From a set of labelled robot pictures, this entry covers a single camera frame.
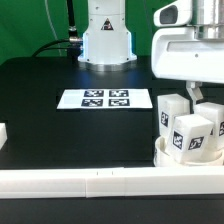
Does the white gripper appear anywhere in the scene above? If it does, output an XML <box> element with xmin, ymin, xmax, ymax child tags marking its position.
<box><xmin>151</xmin><ymin>27</ymin><xmax>224</xmax><ymax>107</ymax></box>

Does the white round stool seat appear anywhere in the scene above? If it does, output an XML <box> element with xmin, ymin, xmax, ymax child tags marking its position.
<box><xmin>153</xmin><ymin>136</ymin><xmax>224</xmax><ymax>167</ymax></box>

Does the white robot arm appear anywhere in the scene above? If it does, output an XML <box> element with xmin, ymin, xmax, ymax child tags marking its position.
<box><xmin>78</xmin><ymin>0</ymin><xmax>224</xmax><ymax>95</ymax></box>

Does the white marker base sheet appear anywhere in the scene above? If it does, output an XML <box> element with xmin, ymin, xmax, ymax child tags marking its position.
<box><xmin>57</xmin><ymin>89</ymin><xmax>152</xmax><ymax>109</ymax></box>

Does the white left fence block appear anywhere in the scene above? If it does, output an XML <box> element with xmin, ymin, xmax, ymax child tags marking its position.
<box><xmin>0</xmin><ymin>123</ymin><xmax>7</xmax><ymax>150</ymax></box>

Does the white front fence bar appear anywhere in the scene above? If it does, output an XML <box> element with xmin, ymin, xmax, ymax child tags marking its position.
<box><xmin>0</xmin><ymin>166</ymin><xmax>224</xmax><ymax>199</ymax></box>

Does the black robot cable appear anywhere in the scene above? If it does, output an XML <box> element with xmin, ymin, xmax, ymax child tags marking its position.
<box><xmin>31</xmin><ymin>0</ymin><xmax>84</xmax><ymax>58</ymax></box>

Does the white thin cable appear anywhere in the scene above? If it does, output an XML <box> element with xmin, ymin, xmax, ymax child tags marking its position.
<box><xmin>43</xmin><ymin>0</ymin><xmax>64</xmax><ymax>58</ymax></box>

